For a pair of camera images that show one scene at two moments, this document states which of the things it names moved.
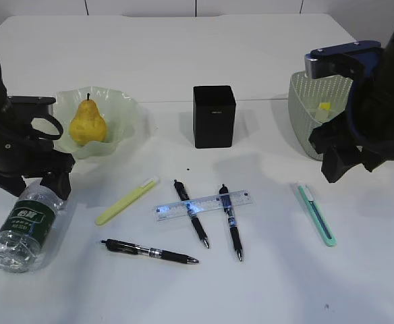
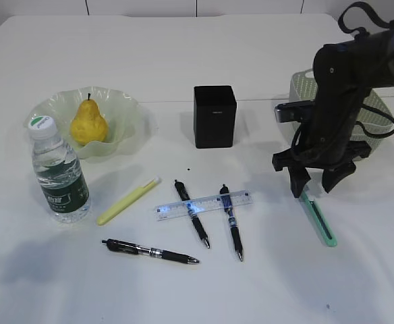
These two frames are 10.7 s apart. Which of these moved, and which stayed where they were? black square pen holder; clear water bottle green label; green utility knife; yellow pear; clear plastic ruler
Moved: clear water bottle green label
Stayed: clear plastic ruler; green utility knife; yellow pear; black square pen holder
